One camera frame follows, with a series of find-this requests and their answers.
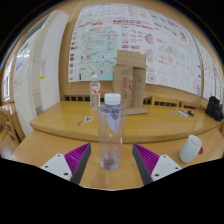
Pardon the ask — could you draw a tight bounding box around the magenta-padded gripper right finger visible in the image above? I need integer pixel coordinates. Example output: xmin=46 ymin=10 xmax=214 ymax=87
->
xmin=132 ymin=143 xmax=183 ymax=186

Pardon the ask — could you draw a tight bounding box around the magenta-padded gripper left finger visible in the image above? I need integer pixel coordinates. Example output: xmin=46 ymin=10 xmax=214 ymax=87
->
xmin=39 ymin=142 xmax=92 ymax=185

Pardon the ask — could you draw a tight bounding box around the clear plastic water bottle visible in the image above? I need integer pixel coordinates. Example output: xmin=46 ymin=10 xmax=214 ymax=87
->
xmin=97 ymin=92 xmax=128 ymax=172

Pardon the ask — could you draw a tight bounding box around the red-labelled small water bottle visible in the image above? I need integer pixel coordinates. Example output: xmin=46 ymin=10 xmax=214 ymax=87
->
xmin=89 ymin=74 xmax=101 ymax=110

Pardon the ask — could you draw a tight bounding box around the white mug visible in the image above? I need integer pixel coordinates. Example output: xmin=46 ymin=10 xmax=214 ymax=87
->
xmin=178 ymin=134 xmax=203 ymax=164

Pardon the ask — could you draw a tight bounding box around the marker pen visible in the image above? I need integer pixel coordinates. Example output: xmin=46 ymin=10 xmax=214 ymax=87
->
xmin=177 ymin=109 xmax=189 ymax=118

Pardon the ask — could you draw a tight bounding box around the wooden chair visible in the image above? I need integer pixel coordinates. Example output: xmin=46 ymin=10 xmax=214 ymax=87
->
xmin=0 ymin=105 xmax=26 ymax=148

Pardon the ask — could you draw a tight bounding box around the brown cardboard box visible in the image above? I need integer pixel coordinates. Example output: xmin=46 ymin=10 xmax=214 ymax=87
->
xmin=112 ymin=49 xmax=149 ymax=116

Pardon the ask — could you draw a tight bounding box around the black bag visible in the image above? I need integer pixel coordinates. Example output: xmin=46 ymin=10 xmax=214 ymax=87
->
xmin=204 ymin=95 xmax=224 ymax=122

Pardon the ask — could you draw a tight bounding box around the narrow printed wall poster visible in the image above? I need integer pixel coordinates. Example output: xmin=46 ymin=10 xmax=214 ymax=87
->
xmin=202 ymin=43 xmax=224 ymax=101

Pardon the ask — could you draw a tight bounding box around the large printed wall poster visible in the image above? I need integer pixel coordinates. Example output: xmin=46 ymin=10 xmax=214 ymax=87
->
xmin=68 ymin=3 xmax=204 ymax=98

